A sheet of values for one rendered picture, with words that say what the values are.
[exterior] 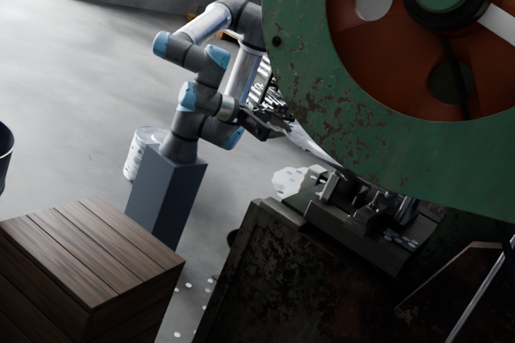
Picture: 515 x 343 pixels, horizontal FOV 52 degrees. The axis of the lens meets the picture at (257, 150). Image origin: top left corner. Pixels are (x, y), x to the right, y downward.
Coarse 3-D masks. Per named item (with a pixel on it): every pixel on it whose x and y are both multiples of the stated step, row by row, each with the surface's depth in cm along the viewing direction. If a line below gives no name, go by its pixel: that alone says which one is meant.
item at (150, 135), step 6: (144, 126) 274; (150, 126) 278; (156, 126) 280; (138, 132) 265; (144, 132) 268; (150, 132) 271; (156, 132) 274; (162, 132) 277; (168, 132) 280; (138, 138) 259; (144, 138) 262; (150, 138) 265; (156, 138) 266; (162, 138) 269
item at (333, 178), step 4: (332, 172) 146; (336, 172) 146; (332, 176) 146; (336, 176) 145; (340, 176) 146; (328, 180) 147; (332, 180) 146; (336, 180) 145; (340, 180) 147; (328, 184) 147; (332, 184) 146; (336, 184) 146; (324, 188) 148; (328, 188) 147; (332, 188) 146; (324, 192) 148; (328, 192) 147; (332, 192) 147; (320, 196) 149; (324, 196) 148; (328, 196) 147; (332, 196) 149; (320, 200) 149; (324, 200) 148; (328, 200) 148
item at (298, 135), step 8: (296, 128) 170; (288, 136) 157; (296, 136) 161; (304, 136) 165; (296, 144) 154; (304, 144) 158; (312, 144) 160; (312, 152) 151; (320, 152) 157; (328, 160) 154; (344, 168) 153
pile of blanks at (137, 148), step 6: (132, 144) 266; (138, 144) 261; (144, 144) 256; (132, 150) 263; (138, 150) 259; (132, 156) 263; (138, 156) 260; (126, 162) 269; (132, 162) 263; (138, 162) 260; (126, 168) 268; (132, 168) 263; (138, 168) 261; (126, 174) 266; (132, 174) 265; (132, 180) 265
